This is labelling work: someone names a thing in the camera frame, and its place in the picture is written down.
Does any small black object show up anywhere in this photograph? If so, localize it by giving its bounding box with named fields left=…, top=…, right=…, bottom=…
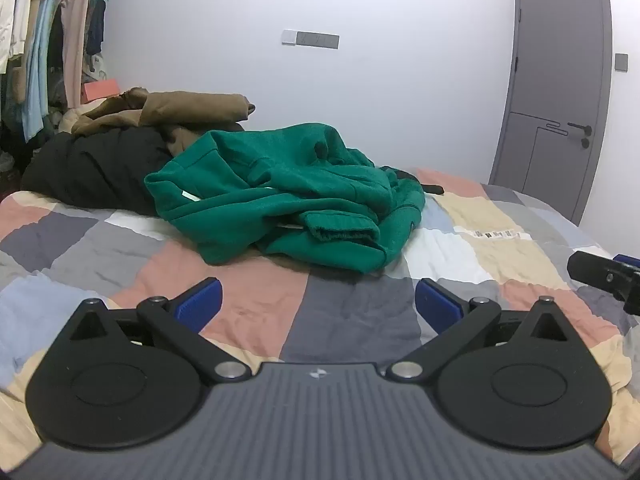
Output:
left=382, top=165, right=445, bottom=195

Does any green hoodie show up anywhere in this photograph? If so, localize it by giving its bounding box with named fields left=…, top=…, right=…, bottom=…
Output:
left=144, top=122, right=427, bottom=273

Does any grey wall switch panel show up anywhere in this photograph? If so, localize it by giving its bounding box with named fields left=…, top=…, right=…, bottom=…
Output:
left=296, top=31, right=340, bottom=50

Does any brown garment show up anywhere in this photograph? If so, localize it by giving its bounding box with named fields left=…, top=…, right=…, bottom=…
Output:
left=71, top=87, right=257, bottom=158

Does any rack of hanging clothes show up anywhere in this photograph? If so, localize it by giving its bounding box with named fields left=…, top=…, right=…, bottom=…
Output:
left=0, top=0, right=118, bottom=151

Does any pink box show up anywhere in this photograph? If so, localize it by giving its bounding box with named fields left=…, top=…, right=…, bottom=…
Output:
left=84, top=79, right=121, bottom=102

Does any black puffer jacket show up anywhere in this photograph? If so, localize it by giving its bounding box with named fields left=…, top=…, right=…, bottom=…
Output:
left=20, top=122, right=246, bottom=216

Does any grey door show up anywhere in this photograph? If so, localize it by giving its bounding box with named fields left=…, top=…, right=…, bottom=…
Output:
left=489, top=0, right=615, bottom=226

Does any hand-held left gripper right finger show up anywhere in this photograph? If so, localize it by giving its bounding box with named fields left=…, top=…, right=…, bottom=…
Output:
left=387, top=278, right=572, bottom=384

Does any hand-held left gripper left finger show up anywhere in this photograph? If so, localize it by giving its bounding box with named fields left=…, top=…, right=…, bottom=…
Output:
left=67, top=277, right=253, bottom=386

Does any patchwork bed quilt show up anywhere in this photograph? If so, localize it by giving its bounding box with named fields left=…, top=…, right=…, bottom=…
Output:
left=0, top=167, right=640, bottom=480

